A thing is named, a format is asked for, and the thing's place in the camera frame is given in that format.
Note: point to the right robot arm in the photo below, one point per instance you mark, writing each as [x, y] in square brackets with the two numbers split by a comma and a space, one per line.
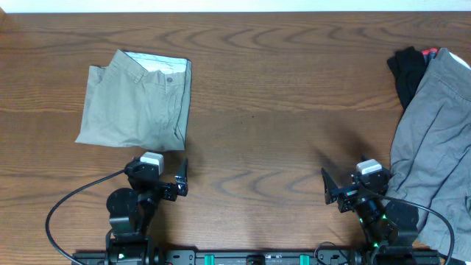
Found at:
[389, 230]

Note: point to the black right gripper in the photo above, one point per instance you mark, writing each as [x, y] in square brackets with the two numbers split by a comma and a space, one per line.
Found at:
[349, 194]

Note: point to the khaki green shorts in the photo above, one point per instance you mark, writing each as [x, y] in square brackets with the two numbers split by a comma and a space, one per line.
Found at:
[138, 100]

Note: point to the light blue garment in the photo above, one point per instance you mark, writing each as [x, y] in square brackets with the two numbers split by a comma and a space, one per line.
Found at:
[459, 60]

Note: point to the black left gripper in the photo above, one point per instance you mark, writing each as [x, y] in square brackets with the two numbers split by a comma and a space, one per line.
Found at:
[171, 190]

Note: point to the black garment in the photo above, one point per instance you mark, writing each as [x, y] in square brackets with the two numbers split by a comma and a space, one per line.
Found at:
[408, 67]

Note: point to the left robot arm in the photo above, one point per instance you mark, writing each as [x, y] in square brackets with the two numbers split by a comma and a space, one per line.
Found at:
[132, 210]

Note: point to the grey shorts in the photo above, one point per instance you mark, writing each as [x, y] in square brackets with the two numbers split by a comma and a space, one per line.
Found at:
[430, 155]

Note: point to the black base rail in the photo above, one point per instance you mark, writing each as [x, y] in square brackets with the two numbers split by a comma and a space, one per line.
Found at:
[190, 257]

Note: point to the red garment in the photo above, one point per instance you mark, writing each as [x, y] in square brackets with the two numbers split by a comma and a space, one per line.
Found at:
[429, 51]

